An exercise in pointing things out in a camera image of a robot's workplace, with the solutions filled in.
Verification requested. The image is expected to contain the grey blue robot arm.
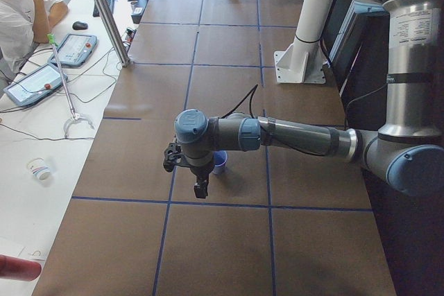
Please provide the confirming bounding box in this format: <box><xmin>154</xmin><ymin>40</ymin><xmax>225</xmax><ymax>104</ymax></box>
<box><xmin>163</xmin><ymin>0</ymin><xmax>443</xmax><ymax>198</ymax></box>

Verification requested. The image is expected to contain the teach pendant tablet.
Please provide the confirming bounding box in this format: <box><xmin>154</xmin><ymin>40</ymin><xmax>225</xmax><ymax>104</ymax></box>
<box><xmin>3</xmin><ymin>64</ymin><xmax>62</xmax><ymax>107</ymax></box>
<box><xmin>49</xmin><ymin>33</ymin><xmax>98</xmax><ymax>68</ymax></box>

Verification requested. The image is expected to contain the lower teach pendant tablet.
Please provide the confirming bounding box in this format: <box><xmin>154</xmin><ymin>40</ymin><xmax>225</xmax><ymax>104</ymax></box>
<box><xmin>3</xmin><ymin>64</ymin><xmax>62</xmax><ymax>107</ymax></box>

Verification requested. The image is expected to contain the seated person in white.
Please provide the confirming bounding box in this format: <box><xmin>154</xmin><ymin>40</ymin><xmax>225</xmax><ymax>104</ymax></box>
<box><xmin>1</xmin><ymin>0</ymin><xmax>69</xmax><ymax>73</ymax></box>

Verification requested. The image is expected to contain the black computer mouse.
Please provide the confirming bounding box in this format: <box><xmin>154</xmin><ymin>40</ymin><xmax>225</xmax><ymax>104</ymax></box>
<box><xmin>72</xmin><ymin>21</ymin><xmax>88</xmax><ymax>31</ymax></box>

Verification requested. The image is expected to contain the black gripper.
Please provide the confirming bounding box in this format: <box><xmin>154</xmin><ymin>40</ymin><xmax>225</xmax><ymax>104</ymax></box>
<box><xmin>190</xmin><ymin>162</ymin><xmax>214</xmax><ymax>199</ymax></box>

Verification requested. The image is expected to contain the white paper cup lying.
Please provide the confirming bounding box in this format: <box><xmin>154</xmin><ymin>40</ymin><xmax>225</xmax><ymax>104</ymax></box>
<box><xmin>27</xmin><ymin>157</ymin><xmax>51</xmax><ymax>181</ymax></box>

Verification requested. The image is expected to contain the red blurred object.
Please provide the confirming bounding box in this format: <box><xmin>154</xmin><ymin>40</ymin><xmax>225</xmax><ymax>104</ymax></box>
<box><xmin>0</xmin><ymin>254</ymin><xmax>42</xmax><ymax>281</ymax></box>

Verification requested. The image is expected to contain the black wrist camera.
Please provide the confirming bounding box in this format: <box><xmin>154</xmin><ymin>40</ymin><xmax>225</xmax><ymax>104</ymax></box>
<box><xmin>163</xmin><ymin>142</ymin><xmax>191</xmax><ymax>173</ymax></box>

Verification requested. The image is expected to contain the upper teach pendant tablet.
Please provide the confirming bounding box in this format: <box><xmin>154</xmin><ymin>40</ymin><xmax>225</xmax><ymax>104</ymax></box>
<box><xmin>49</xmin><ymin>33</ymin><xmax>98</xmax><ymax>68</ymax></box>

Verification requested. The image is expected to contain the blue ribbed paper cup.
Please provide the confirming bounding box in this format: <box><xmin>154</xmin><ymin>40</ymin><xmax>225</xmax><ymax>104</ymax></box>
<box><xmin>212</xmin><ymin>150</ymin><xmax>228</xmax><ymax>175</ymax></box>

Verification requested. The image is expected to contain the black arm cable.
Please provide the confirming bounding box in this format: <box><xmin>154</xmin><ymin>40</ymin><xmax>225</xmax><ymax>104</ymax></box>
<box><xmin>221</xmin><ymin>84</ymin><xmax>334</xmax><ymax>157</ymax></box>

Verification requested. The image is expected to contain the silver reacher grabber tool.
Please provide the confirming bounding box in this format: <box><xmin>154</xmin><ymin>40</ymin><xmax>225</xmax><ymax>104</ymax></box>
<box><xmin>47</xmin><ymin>33</ymin><xmax>94</xmax><ymax>139</ymax></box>

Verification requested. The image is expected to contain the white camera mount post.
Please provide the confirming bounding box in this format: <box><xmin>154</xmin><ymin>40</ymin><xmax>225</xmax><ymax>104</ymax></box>
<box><xmin>274</xmin><ymin>0</ymin><xmax>333</xmax><ymax>84</ymax></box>

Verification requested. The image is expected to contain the aluminium frame post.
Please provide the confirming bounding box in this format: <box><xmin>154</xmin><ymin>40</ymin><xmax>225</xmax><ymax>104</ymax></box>
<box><xmin>94</xmin><ymin>0</ymin><xmax>130</xmax><ymax>68</ymax></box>

